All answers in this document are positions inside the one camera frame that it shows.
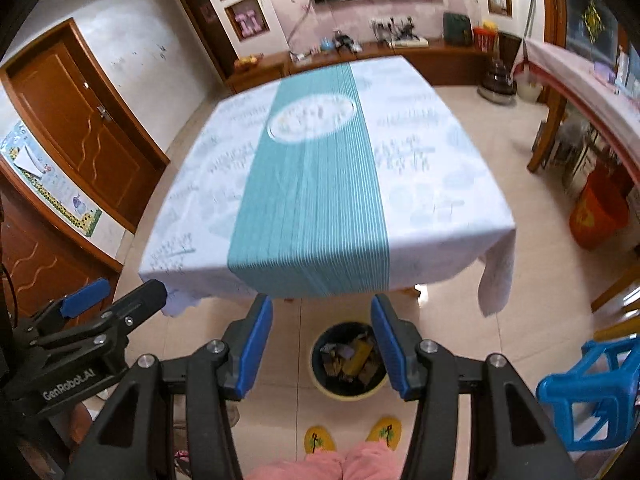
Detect brown wooden door with handle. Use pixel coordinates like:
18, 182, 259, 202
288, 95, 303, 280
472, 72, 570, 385
0, 19, 171, 233

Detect wall niche with pink items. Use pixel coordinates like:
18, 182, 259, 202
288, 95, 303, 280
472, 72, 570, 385
225, 0, 273, 43

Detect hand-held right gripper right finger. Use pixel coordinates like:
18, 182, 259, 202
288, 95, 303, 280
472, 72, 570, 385
370, 292, 583, 480

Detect colourful wall poster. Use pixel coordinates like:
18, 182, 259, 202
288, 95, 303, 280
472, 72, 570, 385
0, 120, 103, 237

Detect pink pants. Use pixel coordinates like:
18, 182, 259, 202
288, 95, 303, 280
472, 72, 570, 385
247, 442, 406, 480

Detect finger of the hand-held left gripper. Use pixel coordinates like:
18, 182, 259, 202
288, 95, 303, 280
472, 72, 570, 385
20, 277, 112, 333
35, 280, 168, 361

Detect table with white-teal cloth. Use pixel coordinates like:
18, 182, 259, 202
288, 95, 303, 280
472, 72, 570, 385
137, 55, 517, 318

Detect long wooden television cabinet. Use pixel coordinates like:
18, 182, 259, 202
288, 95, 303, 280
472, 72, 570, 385
287, 37, 493, 88

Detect brown wooden door with waves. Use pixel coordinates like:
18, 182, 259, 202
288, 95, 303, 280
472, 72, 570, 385
0, 195, 121, 318

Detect dark doorway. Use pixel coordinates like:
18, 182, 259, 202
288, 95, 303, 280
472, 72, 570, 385
172, 0, 238, 81

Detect blue plastic stool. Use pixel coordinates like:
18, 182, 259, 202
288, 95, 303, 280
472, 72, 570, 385
536, 340, 640, 453

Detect cloth-covered side table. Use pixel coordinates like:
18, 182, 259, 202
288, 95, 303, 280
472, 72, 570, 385
522, 40, 640, 186

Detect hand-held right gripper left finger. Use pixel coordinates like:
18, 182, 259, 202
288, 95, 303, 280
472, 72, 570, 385
62, 292, 275, 480

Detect orange plastic bucket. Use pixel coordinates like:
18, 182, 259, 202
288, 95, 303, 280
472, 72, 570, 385
569, 166, 631, 251

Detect wooden framed glass window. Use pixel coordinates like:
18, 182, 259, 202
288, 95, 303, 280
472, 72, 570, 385
537, 0, 640, 91

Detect white plastic bucket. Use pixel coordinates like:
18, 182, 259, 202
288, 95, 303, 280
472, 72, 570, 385
515, 77, 543, 103

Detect small wooden side cabinet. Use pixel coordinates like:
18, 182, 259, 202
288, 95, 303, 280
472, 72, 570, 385
224, 52, 291, 95

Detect person's left hand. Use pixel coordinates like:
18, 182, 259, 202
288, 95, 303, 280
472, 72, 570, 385
69, 402, 108, 445

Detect dark green heater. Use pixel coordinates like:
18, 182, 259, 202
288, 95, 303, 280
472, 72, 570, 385
443, 11, 473, 47

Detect dark round trash bin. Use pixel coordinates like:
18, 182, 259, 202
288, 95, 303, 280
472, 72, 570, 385
306, 320, 396, 403

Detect yellow slipper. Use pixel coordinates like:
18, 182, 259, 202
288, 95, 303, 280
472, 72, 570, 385
367, 416, 402, 446
304, 425, 337, 456

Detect black pot on white base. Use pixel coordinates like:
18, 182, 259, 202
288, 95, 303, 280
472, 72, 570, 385
479, 57, 517, 106

